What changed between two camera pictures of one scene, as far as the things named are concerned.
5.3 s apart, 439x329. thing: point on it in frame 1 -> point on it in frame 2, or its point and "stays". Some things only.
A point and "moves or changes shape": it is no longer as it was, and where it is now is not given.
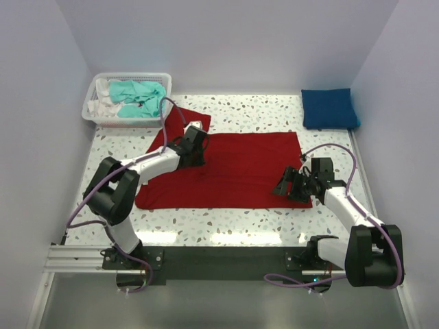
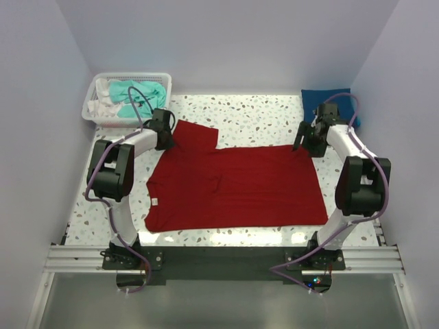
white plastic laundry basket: x=164 y=78 stays
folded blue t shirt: x=328 y=109 stays
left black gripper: x=197 y=151 -> x=165 y=140
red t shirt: x=241 y=171 moves or changes shape
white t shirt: x=104 y=106 stays
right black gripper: x=293 y=185 -> x=309 y=141
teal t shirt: x=140 y=99 stays
